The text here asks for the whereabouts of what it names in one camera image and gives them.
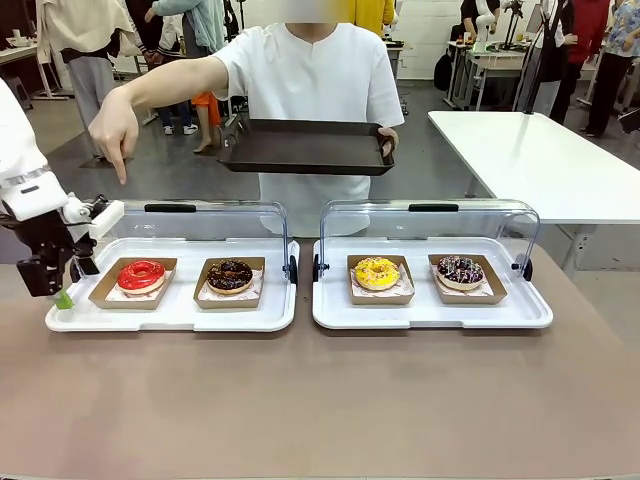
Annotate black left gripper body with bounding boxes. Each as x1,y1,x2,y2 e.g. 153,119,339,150
0,208,100,261

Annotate red glazed donut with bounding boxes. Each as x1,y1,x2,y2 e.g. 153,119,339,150
88,257,179,311
117,258,166,294

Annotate white printed paper liner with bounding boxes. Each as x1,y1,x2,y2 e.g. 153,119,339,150
351,267,414,293
431,264,494,293
105,269,175,302
198,267,265,303

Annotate chocolate glazed donut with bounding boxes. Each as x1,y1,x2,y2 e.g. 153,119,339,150
206,259,254,296

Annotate dark brown serving tray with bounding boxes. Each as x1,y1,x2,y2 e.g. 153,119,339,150
215,118,396,177

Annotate person's right forearm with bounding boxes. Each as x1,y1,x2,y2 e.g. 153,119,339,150
102,54,231,114

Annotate yellow sprinkled donut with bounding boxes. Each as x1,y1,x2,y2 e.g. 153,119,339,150
353,256,400,291

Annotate yellow glazed donut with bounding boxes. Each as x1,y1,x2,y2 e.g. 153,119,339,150
346,254,416,306

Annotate person in white shirt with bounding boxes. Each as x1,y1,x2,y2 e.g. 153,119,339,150
214,22,406,239

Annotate dark purple drizzled donut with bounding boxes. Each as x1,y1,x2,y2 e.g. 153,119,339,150
436,255,485,291

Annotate chocolate sprinkled donut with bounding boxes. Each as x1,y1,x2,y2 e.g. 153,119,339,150
427,253,509,305

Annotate person's right hand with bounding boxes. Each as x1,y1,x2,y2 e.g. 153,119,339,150
88,93,142,186

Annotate person's left hand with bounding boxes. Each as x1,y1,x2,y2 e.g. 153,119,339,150
377,126,401,162

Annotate white display tray base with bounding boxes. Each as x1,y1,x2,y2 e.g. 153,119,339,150
312,237,555,331
44,237,301,334

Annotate grey stool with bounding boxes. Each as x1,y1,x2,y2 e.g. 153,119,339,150
3,78,35,110

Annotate bystander beige hoodie grey trousers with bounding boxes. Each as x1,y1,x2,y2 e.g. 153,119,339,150
37,0,140,161

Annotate bystander dark jacket jeans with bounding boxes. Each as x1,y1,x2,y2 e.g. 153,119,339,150
124,0,200,137

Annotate bystander teal cardigan orange trousers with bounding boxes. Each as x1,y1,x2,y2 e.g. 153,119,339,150
152,0,227,154

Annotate bystander yellow shirt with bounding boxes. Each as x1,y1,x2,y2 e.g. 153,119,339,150
349,0,397,39

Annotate black backpack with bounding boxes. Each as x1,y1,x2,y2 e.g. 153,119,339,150
433,51,454,92

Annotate grey background workbench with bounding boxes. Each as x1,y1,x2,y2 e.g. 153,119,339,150
446,39,534,112

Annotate large white table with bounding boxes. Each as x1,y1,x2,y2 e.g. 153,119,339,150
427,109,640,271

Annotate black stand pole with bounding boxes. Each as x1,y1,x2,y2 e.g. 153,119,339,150
521,0,569,116

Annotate bystander black top grey trousers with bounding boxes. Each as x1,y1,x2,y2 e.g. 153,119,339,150
519,0,576,121

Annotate bystander red jacket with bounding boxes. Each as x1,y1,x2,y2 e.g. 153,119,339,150
549,0,612,126

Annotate bystander blue floral shirt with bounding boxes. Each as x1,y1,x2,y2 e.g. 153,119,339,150
585,0,640,137

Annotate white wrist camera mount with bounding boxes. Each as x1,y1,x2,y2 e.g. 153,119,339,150
62,193,125,240

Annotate clear display lid black handle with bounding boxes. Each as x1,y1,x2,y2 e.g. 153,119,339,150
69,199,300,287
312,198,541,284

